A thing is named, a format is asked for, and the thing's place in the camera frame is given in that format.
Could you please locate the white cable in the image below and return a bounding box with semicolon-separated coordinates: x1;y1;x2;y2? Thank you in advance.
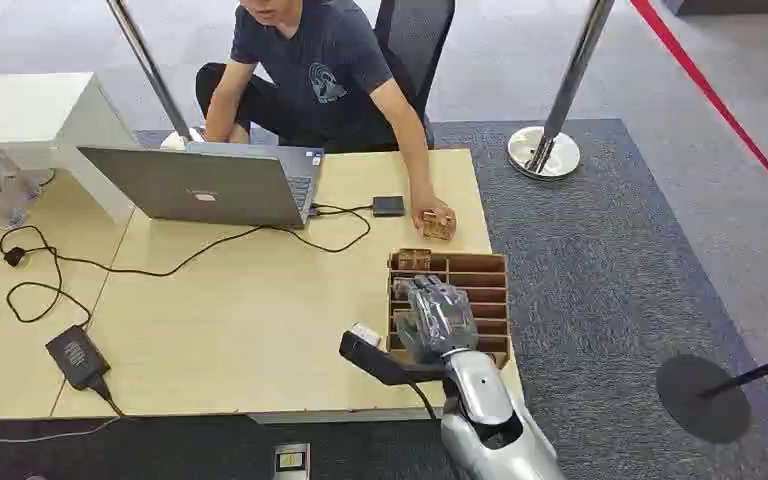
0;415;122;444

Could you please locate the red barrier belt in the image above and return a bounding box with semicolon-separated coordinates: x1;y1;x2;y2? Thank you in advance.
629;0;768;220

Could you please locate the person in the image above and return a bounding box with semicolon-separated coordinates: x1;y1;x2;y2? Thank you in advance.
195;0;458;241

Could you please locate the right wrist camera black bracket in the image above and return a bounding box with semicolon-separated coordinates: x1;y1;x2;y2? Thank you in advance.
338;322;450;388

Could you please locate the dark grey carpet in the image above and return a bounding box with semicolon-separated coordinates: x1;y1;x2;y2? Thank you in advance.
0;118;768;480

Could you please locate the long thin black cable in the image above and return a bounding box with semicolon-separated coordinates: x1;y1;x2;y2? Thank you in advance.
0;210;373;329

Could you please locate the small white grey device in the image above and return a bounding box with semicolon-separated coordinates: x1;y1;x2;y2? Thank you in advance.
272;441;312;480

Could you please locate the small black hub box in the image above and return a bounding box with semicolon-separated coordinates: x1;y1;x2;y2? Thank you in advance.
371;195;407;219

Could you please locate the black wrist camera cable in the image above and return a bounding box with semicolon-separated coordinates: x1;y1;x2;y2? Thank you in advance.
406;380;440;423

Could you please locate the black office chair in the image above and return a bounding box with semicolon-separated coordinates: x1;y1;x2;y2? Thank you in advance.
373;0;457;148

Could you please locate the short black hub cable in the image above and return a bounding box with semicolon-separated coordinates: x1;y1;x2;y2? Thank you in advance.
309;203;375;219

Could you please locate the thick black adapter cable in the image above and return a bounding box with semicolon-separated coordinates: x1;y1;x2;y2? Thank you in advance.
87;373;127;419

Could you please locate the black power adapter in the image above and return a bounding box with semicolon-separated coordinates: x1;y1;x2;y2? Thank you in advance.
44;323;112;392

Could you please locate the brown patterned card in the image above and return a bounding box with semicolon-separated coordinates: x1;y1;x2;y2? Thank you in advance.
422;211;455;242
397;248;432;272

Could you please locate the black stanchion post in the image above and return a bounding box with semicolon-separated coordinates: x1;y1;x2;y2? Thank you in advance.
654;345;768;446

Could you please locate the chrome stanchion post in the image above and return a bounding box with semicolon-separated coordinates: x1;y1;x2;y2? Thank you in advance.
506;0;617;181
105;0;208;152

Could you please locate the white cabinet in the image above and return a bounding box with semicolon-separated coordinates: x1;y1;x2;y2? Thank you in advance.
0;72;139;225

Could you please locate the person's left hand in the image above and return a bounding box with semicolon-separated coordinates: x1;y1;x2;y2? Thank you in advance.
411;193;458;240

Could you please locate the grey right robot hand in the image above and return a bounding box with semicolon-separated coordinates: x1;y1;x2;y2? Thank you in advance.
393;274;480;364

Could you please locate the wooden card box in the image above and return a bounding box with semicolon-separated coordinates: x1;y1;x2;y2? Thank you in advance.
385;248;512;370

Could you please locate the silver laptop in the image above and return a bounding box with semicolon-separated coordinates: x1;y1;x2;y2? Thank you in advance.
77;140;325;231

